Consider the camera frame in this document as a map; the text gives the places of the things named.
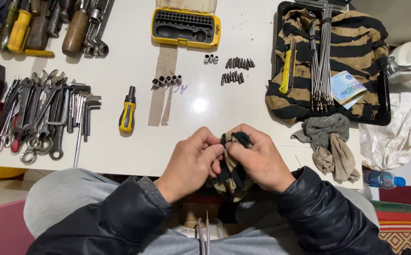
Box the person's right hand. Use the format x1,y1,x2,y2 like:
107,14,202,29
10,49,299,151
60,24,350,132
224,123,297,194

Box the person's left hand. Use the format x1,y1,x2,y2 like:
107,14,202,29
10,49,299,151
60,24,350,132
154,126,226,204

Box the small tan black striped rag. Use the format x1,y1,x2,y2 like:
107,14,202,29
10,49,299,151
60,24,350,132
206,131,256,203

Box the brown round container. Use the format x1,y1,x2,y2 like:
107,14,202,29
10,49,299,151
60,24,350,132
176,198,228,231

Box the gray knitted cloth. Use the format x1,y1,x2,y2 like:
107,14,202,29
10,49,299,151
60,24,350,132
290,113,350,151

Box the beige cloth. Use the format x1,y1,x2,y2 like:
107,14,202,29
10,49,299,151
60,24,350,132
312,133,361,184

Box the row of dark screwdriver bits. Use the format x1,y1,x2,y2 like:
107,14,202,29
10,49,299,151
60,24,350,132
220,71,245,86
225,56,256,71

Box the brown tape strip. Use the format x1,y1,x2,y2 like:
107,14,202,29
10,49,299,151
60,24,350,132
147,44,179,127

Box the yellow utility knife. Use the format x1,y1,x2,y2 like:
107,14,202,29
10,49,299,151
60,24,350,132
279,38,297,95

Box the blue banknotes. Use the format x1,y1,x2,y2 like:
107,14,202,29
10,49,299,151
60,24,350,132
330,70,368,110

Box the bundle of metal spokes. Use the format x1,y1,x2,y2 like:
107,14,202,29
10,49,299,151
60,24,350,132
307,4,335,112

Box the group of steel hex keys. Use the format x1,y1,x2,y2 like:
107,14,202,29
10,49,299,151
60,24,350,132
67,83,103,168

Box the clear bottle with blue cap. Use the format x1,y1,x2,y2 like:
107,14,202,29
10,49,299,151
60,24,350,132
363,170,407,190

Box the person's gray trousers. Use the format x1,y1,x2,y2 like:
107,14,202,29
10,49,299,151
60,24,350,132
23,167,380,255

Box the black plastic tray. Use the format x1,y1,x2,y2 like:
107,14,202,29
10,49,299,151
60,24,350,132
271,1,392,127

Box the white plastic bag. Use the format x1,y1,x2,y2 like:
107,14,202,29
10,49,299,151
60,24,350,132
359,91,411,171

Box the yellow screwdriver bit case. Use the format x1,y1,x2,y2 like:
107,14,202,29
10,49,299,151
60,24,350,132
151,0,222,49

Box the large tan black striped cloth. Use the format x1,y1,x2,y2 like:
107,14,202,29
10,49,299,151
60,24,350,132
265,8,390,125

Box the pile of steel wrenches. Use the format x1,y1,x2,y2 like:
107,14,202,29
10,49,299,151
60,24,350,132
0,69,72,164

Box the colourful woven mat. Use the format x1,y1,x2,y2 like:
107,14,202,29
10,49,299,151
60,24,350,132
370,200,411,255

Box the yellow black screwdriver handle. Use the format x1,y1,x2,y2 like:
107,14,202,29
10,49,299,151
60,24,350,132
118,86,137,134

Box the bunch of ring spanners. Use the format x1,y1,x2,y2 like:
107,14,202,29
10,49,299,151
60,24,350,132
82,0,116,58

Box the wooden handled tool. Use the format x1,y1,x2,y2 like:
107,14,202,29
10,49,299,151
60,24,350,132
61,0,91,58

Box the white appliance with chrome handle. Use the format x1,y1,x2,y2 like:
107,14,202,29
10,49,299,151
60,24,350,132
386,41,411,91

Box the long yellow handled tool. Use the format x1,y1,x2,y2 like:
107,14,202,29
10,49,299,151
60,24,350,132
0,45,56,59

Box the dark brown handled tool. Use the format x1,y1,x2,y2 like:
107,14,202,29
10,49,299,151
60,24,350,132
26,0,52,51

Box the yellow handled screwdriver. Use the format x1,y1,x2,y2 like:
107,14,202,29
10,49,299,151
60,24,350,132
6,0,33,54

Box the green handled screwdriver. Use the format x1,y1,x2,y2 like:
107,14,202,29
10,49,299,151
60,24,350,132
0,0,19,52

